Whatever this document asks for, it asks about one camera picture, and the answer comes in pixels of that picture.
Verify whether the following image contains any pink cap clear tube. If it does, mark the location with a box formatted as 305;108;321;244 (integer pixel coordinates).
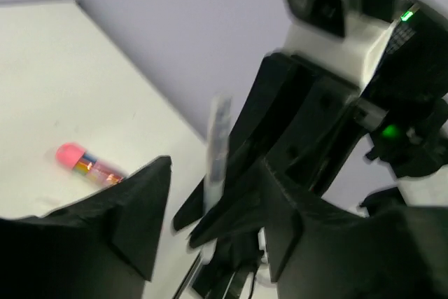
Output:
55;143;127;188

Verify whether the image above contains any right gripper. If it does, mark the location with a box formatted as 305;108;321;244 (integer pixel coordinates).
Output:
189;55;385;248

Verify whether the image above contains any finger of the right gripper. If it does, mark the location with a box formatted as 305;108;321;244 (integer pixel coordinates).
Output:
171;52;302;232

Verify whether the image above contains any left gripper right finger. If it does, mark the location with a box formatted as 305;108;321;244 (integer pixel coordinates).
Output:
260;157;448;299

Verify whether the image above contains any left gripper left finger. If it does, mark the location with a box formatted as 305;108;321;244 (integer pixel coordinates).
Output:
1;156;172;298

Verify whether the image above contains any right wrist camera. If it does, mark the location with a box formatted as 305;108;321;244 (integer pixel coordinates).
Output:
283;0;408;90

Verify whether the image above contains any blue ink pen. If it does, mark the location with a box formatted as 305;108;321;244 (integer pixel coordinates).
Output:
204;95;232;212

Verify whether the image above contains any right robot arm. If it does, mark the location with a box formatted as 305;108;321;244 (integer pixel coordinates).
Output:
173;0;447;246

